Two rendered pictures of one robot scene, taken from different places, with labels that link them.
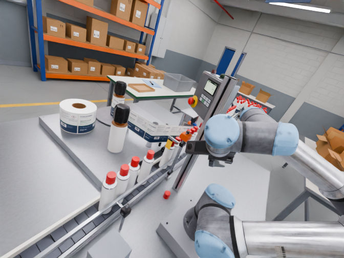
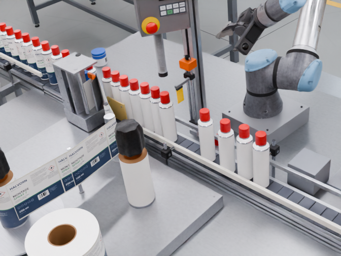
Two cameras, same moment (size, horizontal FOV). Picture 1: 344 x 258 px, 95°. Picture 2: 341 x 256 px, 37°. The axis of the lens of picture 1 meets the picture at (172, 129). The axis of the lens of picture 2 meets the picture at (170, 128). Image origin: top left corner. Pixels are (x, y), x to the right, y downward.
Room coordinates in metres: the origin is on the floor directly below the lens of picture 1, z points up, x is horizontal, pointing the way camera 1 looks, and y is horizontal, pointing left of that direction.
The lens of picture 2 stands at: (0.17, 1.34, 2.02)
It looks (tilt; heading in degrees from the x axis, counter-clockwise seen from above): 36 degrees down; 293
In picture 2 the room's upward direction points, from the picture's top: 8 degrees counter-clockwise
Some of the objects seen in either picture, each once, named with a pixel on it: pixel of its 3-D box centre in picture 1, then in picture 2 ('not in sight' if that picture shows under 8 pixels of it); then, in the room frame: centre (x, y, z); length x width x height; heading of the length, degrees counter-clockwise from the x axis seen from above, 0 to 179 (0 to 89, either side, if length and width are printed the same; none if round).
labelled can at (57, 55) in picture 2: not in sight; (60, 67); (1.35, -0.30, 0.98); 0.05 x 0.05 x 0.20
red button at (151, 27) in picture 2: (191, 101); (151, 27); (0.77, -0.04, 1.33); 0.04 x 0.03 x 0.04; 30
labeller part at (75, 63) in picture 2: (191, 112); (74, 63); (1.13, -0.09, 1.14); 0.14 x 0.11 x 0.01; 155
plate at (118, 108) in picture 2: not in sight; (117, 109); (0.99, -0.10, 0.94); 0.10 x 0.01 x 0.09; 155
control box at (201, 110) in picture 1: (211, 97); (161, 1); (0.76, -0.12, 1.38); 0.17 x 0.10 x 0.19; 30
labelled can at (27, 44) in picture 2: not in sight; (31, 54); (1.55, -0.40, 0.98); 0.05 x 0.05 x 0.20
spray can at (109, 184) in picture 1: (108, 192); (261, 159); (0.39, 0.14, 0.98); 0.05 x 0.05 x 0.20
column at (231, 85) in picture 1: (198, 143); (193, 56); (0.68, -0.15, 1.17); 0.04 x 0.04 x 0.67; 65
